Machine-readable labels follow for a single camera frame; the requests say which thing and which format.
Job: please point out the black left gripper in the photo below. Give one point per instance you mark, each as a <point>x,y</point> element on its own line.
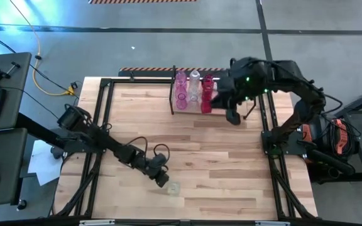
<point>151,166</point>

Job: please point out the black desk support beam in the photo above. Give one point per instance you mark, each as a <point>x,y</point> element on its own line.
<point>39,130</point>

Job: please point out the pink bulbous glass vase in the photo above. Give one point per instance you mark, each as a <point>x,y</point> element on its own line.
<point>181,104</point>

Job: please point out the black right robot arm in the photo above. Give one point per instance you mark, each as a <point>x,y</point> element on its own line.
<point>310,103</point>

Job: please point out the black orange shop vacuum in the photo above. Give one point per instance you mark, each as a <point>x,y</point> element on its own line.
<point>332,163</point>

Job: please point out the clear square glass vase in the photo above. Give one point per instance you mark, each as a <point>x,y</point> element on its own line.
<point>173,187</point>

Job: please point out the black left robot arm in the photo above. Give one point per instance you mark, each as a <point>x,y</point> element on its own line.
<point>90,132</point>

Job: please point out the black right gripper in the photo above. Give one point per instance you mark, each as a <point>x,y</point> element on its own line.
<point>247,81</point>

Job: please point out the dark grey desk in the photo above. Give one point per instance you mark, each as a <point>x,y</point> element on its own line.
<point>25,72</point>
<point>8,157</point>

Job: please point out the white bracket strip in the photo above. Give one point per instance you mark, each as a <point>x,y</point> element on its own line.
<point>96,223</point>
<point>272,223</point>

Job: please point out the clear ribbed glass jar vase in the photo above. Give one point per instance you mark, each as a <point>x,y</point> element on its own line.
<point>194,92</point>

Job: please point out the white paper sheet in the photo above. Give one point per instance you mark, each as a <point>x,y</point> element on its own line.
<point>42,166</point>

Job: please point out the hazard striped strip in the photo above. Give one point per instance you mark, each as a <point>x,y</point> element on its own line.
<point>149,69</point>

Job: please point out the clear tall diamond-cut vase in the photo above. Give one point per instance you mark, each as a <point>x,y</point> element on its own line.
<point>195,77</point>

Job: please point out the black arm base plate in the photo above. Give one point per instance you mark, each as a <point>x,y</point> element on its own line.
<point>74,147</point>
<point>295,146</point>

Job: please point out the black caster wheel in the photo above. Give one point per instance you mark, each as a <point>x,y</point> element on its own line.
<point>21,205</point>
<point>56,152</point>

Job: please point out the red bulbous glass vase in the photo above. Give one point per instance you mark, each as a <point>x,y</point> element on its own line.
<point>207,80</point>

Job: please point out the pink wide ribbed glass bottle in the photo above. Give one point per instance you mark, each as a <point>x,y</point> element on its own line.
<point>181,78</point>

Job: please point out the red squat glass vase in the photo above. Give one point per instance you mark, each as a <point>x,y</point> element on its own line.
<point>206,107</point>

